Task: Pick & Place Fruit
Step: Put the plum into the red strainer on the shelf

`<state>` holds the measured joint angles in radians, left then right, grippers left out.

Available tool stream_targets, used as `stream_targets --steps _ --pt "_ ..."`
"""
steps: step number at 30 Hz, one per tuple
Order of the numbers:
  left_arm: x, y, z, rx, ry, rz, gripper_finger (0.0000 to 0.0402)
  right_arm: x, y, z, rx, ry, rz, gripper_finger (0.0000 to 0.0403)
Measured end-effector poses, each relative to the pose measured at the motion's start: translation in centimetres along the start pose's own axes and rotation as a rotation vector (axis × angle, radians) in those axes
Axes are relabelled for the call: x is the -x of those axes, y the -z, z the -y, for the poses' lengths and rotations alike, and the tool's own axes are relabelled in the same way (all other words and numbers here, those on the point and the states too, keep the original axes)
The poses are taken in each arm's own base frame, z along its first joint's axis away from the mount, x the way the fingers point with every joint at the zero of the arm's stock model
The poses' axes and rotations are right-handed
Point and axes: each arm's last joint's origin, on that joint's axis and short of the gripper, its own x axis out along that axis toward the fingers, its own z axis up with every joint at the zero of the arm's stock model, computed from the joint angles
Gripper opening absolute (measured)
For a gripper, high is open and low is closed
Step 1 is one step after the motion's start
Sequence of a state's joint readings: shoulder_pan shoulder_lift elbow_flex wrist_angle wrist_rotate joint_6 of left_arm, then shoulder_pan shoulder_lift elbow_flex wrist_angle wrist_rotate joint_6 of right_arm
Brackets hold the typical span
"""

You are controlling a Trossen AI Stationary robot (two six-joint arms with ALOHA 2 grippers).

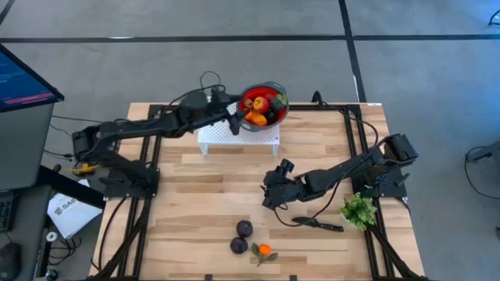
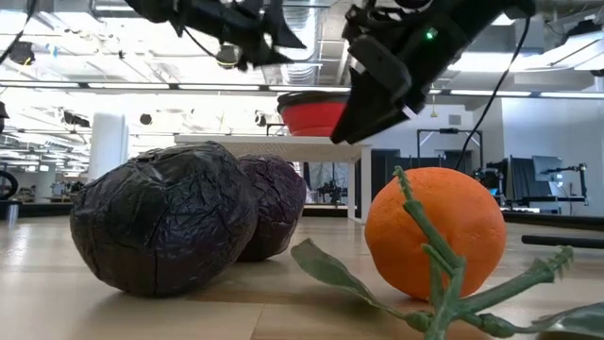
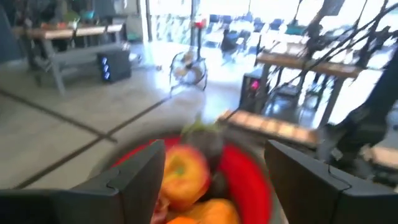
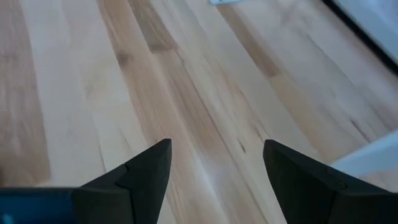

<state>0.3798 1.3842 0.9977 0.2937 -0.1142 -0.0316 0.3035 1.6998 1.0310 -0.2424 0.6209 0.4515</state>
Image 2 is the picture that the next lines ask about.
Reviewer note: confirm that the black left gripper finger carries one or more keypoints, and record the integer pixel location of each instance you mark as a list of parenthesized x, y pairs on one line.
[(264, 56), (283, 33)]

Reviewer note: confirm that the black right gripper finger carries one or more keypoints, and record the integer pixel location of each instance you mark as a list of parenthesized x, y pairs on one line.
[(363, 118)]

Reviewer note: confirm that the small purple cabbage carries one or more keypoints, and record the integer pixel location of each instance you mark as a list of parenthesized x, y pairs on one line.
[(278, 203)]

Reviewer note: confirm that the large orange fruit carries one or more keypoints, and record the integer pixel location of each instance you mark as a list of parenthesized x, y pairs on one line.
[(472, 212)]

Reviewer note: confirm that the large dark purple cabbage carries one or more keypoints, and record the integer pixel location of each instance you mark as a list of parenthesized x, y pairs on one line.
[(165, 217)]

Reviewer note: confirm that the green plastic leafy stem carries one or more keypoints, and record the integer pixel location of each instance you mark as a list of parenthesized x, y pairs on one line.
[(446, 302)]

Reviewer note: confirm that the background black robot arm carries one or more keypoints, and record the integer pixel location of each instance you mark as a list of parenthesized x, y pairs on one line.
[(332, 191)]

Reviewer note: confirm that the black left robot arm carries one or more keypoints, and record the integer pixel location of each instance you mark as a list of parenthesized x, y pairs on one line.
[(156, 9)]

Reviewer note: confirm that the red bowl with dark rim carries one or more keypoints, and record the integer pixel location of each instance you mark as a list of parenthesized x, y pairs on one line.
[(307, 118)]

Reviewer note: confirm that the yellow hanging pendant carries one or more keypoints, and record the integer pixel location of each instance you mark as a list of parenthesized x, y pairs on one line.
[(433, 111)]

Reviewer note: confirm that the white small riser table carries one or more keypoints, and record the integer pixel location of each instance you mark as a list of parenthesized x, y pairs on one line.
[(264, 141)]

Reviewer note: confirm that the grey computer monitor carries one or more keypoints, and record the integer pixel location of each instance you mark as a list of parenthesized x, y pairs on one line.
[(547, 167)]

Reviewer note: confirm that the white room pillar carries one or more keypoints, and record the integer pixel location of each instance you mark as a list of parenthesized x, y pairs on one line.
[(108, 141)]

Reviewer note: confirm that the black ceiling device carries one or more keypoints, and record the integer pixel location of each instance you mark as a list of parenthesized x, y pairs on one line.
[(22, 53)]

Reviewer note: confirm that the black slender rod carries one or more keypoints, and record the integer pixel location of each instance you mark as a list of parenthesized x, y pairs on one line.
[(566, 242)]

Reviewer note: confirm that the black wheel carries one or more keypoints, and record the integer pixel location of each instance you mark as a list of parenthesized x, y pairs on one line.
[(8, 185)]

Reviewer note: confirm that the metal cylinder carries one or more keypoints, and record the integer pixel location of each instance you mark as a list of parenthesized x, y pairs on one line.
[(12, 212)]

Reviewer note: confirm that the silver ribbed ceiling duct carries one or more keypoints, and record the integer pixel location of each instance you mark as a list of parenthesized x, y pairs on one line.
[(302, 71)]

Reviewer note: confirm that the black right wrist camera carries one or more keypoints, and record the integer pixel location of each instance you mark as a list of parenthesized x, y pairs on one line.
[(384, 66)]

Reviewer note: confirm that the black metal frame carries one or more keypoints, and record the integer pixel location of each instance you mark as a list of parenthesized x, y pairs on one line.
[(448, 131)]

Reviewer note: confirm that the black table edge rail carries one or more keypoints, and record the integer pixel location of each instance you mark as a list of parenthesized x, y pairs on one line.
[(557, 222)]

